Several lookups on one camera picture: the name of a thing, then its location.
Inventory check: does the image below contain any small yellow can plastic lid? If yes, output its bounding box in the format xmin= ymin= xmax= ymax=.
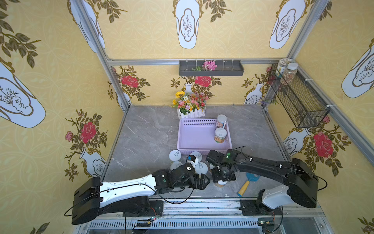
xmin=214 ymin=180 xmax=227 ymax=188

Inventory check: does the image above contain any orange can plastic lid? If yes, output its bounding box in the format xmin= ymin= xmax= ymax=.
xmin=214 ymin=127 xmax=228 ymax=143

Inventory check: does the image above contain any purple plastic basket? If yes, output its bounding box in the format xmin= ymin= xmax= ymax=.
xmin=177 ymin=119 xmax=232 ymax=156

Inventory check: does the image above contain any tall yellow can plastic lid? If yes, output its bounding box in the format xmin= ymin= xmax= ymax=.
xmin=216 ymin=114 xmax=228 ymax=128

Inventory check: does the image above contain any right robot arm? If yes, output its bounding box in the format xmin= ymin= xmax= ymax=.
xmin=206 ymin=149 xmax=319 ymax=210

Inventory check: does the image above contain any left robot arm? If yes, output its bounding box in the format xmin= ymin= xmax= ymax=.
xmin=71 ymin=163 xmax=210 ymax=225

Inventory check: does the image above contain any yellow label tin can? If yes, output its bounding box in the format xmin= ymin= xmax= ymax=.
xmin=195 ymin=162 xmax=208 ymax=175

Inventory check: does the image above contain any orange label tin can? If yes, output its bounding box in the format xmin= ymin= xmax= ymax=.
xmin=209 ymin=163 xmax=216 ymax=172

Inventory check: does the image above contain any flower pot white fence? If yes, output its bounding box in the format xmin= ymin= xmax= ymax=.
xmin=172 ymin=91 xmax=210 ymax=119

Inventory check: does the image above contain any pink flower on shelf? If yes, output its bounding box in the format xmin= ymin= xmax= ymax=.
xmin=203 ymin=60 xmax=217 ymax=71

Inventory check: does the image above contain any spice jar white lid front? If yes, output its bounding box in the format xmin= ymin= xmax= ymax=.
xmin=280 ymin=62 xmax=298 ymax=85

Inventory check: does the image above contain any spice jar white lid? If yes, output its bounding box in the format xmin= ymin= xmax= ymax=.
xmin=280 ymin=62 xmax=298 ymax=85
xmin=275 ymin=58 xmax=293 ymax=77

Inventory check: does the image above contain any spice jar white lid rear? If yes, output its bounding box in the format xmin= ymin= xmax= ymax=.
xmin=275 ymin=58 xmax=293 ymax=77

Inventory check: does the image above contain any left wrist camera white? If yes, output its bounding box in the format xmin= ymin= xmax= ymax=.
xmin=186 ymin=155 xmax=199 ymax=168

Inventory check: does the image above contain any blue garden fork yellow handle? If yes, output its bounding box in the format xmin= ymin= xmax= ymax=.
xmin=237 ymin=173 xmax=260 ymax=197

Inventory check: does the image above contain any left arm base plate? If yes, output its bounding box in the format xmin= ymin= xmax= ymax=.
xmin=122 ymin=200 xmax=164 ymax=217

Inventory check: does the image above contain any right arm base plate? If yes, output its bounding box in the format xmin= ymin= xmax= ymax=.
xmin=239 ymin=199 xmax=282 ymax=216

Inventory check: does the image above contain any grey wall shelf tray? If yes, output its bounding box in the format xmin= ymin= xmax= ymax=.
xmin=179 ymin=59 xmax=244 ymax=77

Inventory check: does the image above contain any black wire wall basket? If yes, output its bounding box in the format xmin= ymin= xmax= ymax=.
xmin=268 ymin=64 xmax=331 ymax=128

